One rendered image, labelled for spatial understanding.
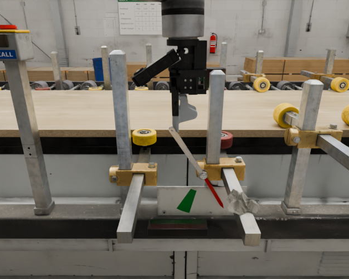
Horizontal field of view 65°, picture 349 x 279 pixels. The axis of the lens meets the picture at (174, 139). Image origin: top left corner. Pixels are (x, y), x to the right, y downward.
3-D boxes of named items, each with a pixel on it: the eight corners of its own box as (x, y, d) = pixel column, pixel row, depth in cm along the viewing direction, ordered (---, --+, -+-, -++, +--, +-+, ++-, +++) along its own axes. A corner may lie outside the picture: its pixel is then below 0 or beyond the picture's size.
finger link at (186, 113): (197, 135, 64) (198, 96, 60) (172, 135, 64) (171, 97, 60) (196, 131, 67) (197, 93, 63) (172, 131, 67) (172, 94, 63)
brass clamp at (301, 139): (340, 149, 73) (344, 132, 72) (290, 149, 73) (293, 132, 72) (328, 140, 79) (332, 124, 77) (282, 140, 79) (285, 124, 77)
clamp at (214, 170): (244, 180, 78) (245, 165, 76) (196, 180, 78) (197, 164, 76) (239, 171, 83) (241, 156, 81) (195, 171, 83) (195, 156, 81)
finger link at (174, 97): (178, 118, 61) (178, 77, 57) (172, 118, 61) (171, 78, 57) (178, 112, 65) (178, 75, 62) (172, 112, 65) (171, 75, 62)
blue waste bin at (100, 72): (117, 91, 611) (114, 58, 584) (92, 91, 611) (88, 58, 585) (122, 87, 665) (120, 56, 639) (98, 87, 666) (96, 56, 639)
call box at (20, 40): (21, 64, 65) (14, 29, 62) (-8, 64, 65) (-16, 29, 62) (35, 61, 72) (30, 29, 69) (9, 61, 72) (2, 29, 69)
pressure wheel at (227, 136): (232, 170, 88) (235, 137, 84) (208, 170, 89) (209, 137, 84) (227, 159, 96) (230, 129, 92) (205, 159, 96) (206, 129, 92)
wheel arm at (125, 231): (133, 247, 56) (132, 230, 54) (116, 247, 56) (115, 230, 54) (150, 157, 96) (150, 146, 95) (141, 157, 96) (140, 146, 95)
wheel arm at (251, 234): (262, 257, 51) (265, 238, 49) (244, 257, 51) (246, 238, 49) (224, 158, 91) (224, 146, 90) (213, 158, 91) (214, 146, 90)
